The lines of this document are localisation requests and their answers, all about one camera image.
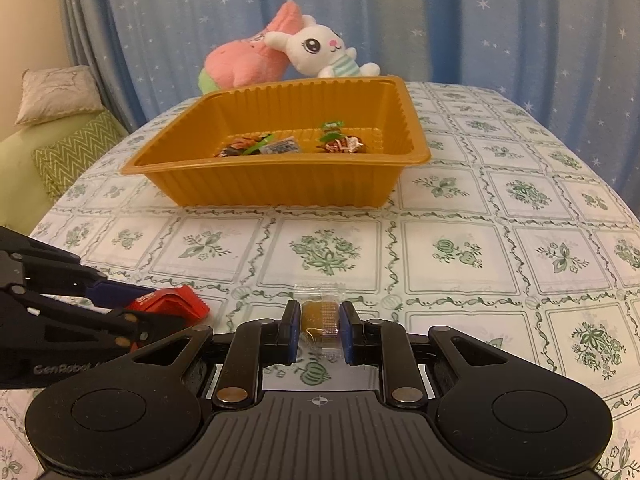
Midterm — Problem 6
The light green sofa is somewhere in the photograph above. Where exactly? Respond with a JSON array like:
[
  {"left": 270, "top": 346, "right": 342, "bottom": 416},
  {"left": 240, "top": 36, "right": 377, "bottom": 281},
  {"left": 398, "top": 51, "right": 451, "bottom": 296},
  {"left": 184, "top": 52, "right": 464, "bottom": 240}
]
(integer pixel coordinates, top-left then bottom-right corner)
[{"left": 0, "top": 109, "right": 130, "bottom": 241}]

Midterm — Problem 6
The white rabbit plush toy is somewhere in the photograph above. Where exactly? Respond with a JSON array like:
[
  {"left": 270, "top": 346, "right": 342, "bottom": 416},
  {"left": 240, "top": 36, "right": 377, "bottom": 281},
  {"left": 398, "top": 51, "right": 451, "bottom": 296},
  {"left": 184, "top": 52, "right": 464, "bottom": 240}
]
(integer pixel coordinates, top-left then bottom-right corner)
[{"left": 264, "top": 15, "right": 384, "bottom": 80}]

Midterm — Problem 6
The red snack packet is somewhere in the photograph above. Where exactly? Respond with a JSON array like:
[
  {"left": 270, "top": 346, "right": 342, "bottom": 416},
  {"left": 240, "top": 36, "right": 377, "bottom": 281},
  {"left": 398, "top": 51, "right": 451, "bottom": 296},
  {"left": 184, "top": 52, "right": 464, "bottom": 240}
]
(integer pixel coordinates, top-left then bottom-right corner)
[{"left": 124, "top": 285, "right": 209, "bottom": 330}]

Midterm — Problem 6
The white blue snack packet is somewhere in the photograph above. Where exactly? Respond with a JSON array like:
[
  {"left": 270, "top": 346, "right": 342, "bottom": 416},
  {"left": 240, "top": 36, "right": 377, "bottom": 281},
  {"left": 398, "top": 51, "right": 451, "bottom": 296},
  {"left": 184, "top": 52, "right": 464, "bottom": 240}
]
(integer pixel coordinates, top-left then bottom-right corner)
[{"left": 260, "top": 138, "right": 302, "bottom": 157}]

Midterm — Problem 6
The black snack packet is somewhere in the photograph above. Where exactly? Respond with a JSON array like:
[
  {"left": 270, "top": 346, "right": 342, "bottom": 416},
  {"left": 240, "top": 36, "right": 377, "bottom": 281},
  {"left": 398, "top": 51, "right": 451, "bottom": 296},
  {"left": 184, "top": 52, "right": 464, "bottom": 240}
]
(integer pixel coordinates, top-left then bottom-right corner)
[{"left": 214, "top": 132, "right": 263, "bottom": 159}]

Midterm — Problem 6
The orange plastic tray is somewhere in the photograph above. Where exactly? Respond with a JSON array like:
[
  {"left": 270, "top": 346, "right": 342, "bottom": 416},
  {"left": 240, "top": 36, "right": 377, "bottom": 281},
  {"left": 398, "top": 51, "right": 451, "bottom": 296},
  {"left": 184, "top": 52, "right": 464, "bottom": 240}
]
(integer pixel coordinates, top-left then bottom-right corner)
[{"left": 120, "top": 75, "right": 432, "bottom": 208}]

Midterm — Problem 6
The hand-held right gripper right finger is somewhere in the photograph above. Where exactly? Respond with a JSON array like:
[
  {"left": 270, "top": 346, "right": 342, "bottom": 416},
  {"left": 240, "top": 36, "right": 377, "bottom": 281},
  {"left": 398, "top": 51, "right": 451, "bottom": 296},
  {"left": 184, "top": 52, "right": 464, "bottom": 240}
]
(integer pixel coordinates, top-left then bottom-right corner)
[{"left": 339, "top": 301, "right": 522, "bottom": 408}]

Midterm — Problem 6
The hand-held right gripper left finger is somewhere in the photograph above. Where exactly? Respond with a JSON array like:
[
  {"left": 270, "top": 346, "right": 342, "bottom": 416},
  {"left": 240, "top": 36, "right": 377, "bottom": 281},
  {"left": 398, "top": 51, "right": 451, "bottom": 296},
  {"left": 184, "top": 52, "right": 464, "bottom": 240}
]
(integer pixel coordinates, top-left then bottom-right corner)
[{"left": 119, "top": 300, "right": 303, "bottom": 408}]

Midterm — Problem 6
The caramel candy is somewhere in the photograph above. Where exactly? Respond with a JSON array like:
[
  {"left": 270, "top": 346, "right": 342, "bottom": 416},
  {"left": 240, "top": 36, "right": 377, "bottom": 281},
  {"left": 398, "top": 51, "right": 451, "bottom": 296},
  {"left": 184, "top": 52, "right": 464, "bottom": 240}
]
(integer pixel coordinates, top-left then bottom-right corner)
[{"left": 294, "top": 282, "right": 349, "bottom": 357}]

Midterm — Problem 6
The green zigzag pillow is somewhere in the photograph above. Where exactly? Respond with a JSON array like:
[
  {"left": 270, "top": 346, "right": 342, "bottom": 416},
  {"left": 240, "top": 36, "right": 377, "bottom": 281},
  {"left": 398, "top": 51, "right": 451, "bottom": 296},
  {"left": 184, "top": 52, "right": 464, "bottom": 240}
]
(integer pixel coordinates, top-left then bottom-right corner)
[{"left": 31, "top": 110, "right": 130, "bottom": 206}]

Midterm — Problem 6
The blue starred curtain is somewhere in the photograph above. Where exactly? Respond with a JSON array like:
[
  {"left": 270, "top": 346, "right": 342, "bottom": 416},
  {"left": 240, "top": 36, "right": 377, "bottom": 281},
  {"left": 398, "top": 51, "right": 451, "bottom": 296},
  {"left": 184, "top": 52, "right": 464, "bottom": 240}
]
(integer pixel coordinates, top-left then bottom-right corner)
[{"left": 57, "top": 0, "right": 640, "bottom": 196}]

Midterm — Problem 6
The beige pillow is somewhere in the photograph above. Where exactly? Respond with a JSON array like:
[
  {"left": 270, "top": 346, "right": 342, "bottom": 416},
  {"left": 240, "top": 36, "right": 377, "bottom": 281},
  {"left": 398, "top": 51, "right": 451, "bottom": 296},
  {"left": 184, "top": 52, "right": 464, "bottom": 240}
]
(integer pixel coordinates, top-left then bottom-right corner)
[{"left": 15, "top": 65, "right": 106, "bottom": 127}]

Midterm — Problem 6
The pink plush toy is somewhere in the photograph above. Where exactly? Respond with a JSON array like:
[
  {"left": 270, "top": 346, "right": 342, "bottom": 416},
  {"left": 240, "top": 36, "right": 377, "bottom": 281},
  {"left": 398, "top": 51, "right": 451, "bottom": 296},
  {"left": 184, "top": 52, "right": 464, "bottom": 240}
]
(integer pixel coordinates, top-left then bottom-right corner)
[{"left": 197, "top": 1, "right": 307, "bottom": 97}]

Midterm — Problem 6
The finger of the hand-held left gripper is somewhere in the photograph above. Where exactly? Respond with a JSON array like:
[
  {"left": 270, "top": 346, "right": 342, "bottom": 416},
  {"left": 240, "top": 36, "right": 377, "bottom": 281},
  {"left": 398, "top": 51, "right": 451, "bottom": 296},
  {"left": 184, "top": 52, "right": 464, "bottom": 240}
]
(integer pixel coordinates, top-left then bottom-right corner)
[
  {"left": 0, "top": 286, "right": 190, "bottom": 355},
  {"left": 0, "top": 226, "right": 153, "bottom": 308}
]

